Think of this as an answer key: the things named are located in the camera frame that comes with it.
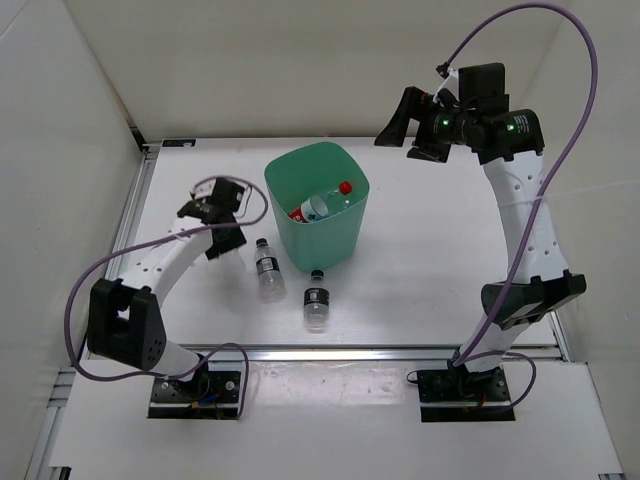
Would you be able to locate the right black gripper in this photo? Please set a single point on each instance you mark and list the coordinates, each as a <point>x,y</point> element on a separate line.
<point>416,104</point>

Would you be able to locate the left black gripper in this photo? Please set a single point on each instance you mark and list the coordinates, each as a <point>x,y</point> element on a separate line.
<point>235,239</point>

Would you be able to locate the clear bottle black label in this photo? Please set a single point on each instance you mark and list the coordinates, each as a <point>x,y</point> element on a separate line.
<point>271,282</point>

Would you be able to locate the red label bottle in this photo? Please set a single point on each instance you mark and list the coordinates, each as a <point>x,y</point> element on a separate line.
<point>323,205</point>

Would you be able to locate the clear bottle white cap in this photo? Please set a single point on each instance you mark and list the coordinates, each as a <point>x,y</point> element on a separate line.
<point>232,270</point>

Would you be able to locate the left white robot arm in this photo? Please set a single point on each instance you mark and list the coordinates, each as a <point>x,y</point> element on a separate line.
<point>125,322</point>

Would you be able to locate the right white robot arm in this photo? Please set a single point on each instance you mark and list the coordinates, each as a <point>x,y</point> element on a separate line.
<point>509,145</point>

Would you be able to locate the green plastic bin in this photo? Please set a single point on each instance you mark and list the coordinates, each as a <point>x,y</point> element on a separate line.
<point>294,177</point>

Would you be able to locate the short bottle black label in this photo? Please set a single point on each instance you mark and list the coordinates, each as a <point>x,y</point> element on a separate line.
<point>316,303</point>

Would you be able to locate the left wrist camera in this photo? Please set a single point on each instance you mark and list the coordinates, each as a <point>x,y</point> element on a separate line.
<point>226,194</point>

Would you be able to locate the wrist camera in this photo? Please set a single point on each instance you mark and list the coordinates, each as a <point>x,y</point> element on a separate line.
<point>226,194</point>
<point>483,86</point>

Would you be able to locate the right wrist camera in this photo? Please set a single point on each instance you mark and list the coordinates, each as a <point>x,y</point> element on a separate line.
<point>483,86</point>

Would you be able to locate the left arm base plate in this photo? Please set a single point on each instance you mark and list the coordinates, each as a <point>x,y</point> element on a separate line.
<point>212,394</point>

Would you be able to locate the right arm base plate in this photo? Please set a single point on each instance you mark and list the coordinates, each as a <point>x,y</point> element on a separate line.
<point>454,395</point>

